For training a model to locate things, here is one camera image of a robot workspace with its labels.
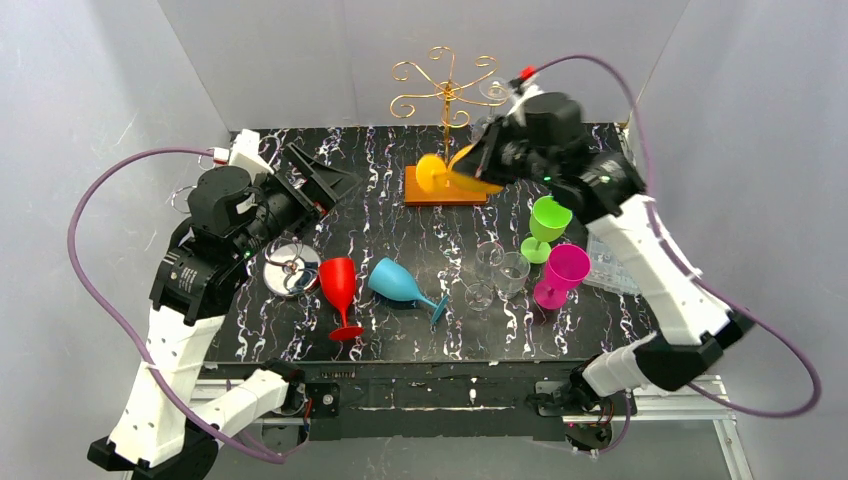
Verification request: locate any green wine glass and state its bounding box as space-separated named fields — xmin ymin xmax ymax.
xmin=520 ymin=195 xmax=573 ymax=264

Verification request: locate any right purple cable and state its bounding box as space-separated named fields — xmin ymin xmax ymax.
xmin=523 ymin=54 xmax=823 ymax=458

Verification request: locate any orange yellow wine glass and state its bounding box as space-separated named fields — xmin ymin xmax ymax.
xmin=415 ymin=145 xmax=504 ymax=195

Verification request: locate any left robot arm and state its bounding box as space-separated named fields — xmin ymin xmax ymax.
xmin=67 ymin=144 xmax=359 ymax=479

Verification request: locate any silver wire glass rack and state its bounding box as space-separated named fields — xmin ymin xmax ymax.
xmin=170 ymin=135 xmax=326 ymax=298

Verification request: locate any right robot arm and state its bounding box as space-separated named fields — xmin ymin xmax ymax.
xmin=456 ymin=87 xmax=754 ymax=409

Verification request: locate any red wine glass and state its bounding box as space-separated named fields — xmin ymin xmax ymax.
xmin=319 ymin=257 xmax=364 ymax=342

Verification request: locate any gold wire glass rack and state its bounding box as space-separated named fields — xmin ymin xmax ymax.
xmin=389 ymin=46 xmax=498 ymax=206

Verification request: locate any pink wine glass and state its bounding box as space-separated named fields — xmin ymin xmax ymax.
xmin=533 ymin=244 xmax=591 ymax=310

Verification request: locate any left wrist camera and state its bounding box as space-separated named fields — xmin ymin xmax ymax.
xmin=212 ymin=129 xmax=274 ymax=179

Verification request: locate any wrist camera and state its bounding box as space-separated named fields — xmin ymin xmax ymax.
xmin=212 ymin=129 xmax=274 ymax=179
xmin=507 ymin=66 xmax=544 ymax=126

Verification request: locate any teal wine glass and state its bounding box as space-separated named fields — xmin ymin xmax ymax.
xmin=367 ymin=257 xmax=450 ymax=325

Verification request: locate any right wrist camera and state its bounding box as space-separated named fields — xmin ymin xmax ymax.
xmin=507 ymin=66 xmax=544 ymax=126

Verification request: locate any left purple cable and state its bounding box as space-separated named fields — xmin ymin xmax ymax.
xmin=67 ymin=147 xmax=306 ymax=465

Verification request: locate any clear plastic screw box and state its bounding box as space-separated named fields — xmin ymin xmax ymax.
xmin=584 ymin=232 xmax=640 ymax=296

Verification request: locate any clear ribbed wine glass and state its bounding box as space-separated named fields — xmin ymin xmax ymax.
xmin=493 ymin=252 xmax=531 ymax=300

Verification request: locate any purple cable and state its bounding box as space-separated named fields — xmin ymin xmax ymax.
xmin=67 ymin=147 xmax=306 ymax=465
xmin=523 ymin=54 xmax=823 ymax=458

